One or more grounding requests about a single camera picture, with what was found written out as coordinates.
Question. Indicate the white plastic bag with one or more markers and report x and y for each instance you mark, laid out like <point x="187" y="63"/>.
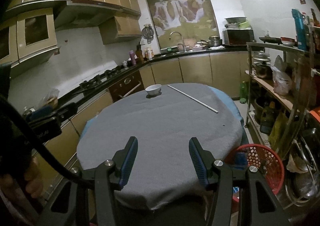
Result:
<point x="282" y="81"/>

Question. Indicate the orange lid on rack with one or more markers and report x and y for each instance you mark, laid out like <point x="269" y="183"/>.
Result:
<point x="315" y="113"/>

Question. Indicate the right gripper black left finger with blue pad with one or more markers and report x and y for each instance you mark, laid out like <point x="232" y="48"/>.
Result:
<point x="110" y="176"/>

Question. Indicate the grey round table cloth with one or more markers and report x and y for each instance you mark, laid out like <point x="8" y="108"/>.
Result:
<point x="163" y="126"/>

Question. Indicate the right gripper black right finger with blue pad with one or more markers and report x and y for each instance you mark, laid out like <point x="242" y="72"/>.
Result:
<point x="213" y="175"/>

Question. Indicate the white thin stick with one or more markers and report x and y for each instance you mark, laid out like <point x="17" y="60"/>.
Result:
<point x="194" y="99"/>

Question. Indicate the gas stove top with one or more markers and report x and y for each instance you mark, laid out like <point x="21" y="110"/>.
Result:
<point x="100" y="78"/>

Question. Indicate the green bottle on floor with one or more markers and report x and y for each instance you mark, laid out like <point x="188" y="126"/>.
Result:
<point x="243" y="92"/>

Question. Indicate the microwave oven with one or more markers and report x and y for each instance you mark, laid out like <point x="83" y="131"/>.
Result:
<point x="235" y="37"/>

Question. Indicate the steel pot on counter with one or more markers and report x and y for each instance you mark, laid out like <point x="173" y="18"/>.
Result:
<point x="214" y="41"/>

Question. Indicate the pink bottle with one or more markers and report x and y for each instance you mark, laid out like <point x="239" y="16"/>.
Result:
<point x="132" y="57"/>

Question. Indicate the hanging round strainer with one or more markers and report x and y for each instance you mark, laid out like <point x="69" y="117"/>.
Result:
<point x="148" y="33"/>

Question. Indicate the range hood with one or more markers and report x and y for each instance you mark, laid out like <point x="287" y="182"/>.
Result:
<point x="88" y="13"/>

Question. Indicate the waterfall picture window blind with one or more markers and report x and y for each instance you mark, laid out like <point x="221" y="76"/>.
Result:
<point x="182" y="21"/>

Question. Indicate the brown bottle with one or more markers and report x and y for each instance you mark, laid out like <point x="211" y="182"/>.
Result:
<point x="139" y="53"/>

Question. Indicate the white ceramic bowl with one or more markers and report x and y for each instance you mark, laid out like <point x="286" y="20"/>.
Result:
<point x="153" y="90"/>

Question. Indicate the built-in oven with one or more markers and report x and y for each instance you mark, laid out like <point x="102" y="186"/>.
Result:
<point x="127" y="86"/>

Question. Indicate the yellow plastic bag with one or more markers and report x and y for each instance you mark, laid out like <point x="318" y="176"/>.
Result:
<point x="277" y="130"/>

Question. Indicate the blue thermos bottle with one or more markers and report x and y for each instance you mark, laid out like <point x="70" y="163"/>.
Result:
<point x="300" y="30"/>

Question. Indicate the person's left hand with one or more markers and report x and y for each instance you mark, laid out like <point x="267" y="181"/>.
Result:
<point x="32" y="178"/>

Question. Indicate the red plastic mesh basket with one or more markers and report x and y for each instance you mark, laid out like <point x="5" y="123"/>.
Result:
<point x="263" y="158"/>

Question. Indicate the metal storage rack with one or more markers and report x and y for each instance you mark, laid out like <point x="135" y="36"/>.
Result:
<point x="298" y="148"/>

